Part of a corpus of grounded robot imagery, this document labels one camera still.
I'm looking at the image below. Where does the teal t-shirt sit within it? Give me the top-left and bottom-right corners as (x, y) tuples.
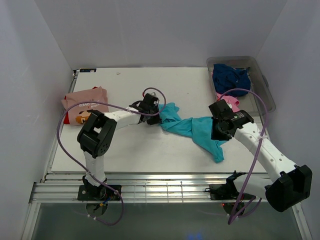
(159, 102), (225, 163)

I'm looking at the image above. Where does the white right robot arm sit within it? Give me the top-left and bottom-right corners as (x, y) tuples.
(209, 100), (313, 212)

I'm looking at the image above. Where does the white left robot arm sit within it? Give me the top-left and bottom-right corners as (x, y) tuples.
(77, 92), (161, 198)

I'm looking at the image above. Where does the pink crumpled t-shirt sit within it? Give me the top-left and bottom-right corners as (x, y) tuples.
(216, 93), (240, 112)

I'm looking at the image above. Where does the clear plastic bin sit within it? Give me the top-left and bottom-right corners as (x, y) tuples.
(206, 56), (276, 120)

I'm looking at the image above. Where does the navy blue crumpled t-shirt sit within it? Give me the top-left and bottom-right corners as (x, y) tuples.
(212, 63), (251, 95)

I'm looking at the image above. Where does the folded pink printed t-shirt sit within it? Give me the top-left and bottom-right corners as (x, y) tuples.
(61, 86), (109, 126)

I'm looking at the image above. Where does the blue white label sticker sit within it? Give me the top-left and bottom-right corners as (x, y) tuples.
(79, 68), (97, 73)

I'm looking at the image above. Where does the folded red t-shirt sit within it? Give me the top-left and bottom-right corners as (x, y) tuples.
(61, 86), (102, 125)

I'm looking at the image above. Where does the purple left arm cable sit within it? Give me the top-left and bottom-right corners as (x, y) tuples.
(56, 87), (167, 226)

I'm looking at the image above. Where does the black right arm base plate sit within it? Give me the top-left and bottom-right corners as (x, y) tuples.
(204, 183), (256, 201)

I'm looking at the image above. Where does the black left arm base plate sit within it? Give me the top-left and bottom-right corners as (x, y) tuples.
(77, 185), (122, 202)

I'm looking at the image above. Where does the aluminium frame rail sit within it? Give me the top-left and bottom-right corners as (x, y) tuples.
(29, 172), (301, 204)

